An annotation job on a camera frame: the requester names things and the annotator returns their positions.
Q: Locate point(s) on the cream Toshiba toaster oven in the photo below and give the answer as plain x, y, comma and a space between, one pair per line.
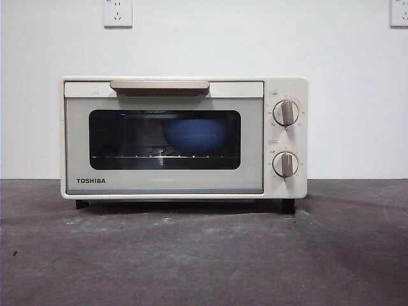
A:
293, 86

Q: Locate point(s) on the white wall socket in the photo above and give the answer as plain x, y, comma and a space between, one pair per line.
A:
400, 14
117, 14

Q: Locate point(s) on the blue ribbed bowl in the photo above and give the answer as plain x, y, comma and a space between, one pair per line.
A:
194, 135

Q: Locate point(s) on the beige timer knob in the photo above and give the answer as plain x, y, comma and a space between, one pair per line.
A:
286, 164

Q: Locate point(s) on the beige temperature knob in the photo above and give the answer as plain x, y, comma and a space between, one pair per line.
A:
286, 113

